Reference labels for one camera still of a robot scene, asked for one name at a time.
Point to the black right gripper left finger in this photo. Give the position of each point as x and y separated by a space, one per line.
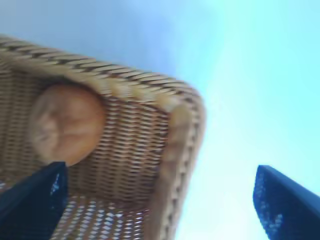
27 207

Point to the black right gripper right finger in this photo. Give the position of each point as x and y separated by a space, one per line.
292 207

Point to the orange round bun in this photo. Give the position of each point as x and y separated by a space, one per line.
67 125

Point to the woven wicker basket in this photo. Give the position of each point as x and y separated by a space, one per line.
135 150

